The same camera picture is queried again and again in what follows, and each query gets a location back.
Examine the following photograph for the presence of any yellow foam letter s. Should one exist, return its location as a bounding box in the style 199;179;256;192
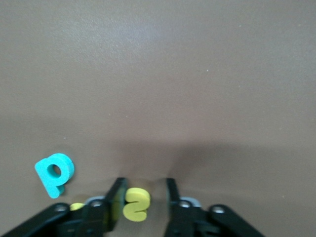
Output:
122;187;151;221

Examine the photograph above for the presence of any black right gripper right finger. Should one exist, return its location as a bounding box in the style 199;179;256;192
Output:
164;178;206;237

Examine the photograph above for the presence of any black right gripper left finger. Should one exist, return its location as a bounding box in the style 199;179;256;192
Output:
83;177;129;234

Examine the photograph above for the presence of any teal foam letter p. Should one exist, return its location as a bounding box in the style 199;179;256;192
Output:
34;153;75;199

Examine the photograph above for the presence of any brown table cover sheet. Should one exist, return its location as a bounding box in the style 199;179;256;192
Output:
0;0;316;237

